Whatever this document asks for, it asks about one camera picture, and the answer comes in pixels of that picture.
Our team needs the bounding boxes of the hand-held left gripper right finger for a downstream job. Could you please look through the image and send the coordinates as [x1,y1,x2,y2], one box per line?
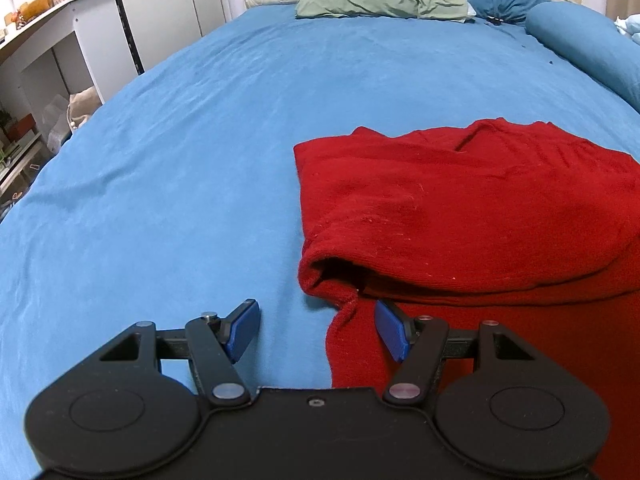
[374,298,538,407]

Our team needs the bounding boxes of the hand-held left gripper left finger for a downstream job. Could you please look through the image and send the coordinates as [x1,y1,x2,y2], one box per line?
[98,298,262,407]

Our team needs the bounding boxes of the red knitted sweater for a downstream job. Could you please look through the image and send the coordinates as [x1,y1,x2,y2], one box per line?
[293,117,640,480]

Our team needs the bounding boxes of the blue bed sheet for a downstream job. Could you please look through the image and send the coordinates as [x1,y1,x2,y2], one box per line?
[0,4,640,480]

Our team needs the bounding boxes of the cream cloth bag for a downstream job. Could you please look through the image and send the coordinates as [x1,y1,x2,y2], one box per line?
[66,86,105,133]

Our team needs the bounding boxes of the clear plastic storage drawers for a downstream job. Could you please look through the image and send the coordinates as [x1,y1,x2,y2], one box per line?
[0,110,51,221]

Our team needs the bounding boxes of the green pillow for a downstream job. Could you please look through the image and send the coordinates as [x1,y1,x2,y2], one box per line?
[295,0,477,23]

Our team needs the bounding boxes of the white wardrobe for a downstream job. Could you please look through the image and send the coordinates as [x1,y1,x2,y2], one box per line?
[109,0,233,73]

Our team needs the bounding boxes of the white desk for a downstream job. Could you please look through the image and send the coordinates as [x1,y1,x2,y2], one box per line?
[0,0,146,156]

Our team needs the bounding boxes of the blue bolster pillow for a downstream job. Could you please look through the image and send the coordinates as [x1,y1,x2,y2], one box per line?
[525,1,640,111]

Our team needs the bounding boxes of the orange jar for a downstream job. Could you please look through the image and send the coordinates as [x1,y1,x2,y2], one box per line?
[22,0,55,21]

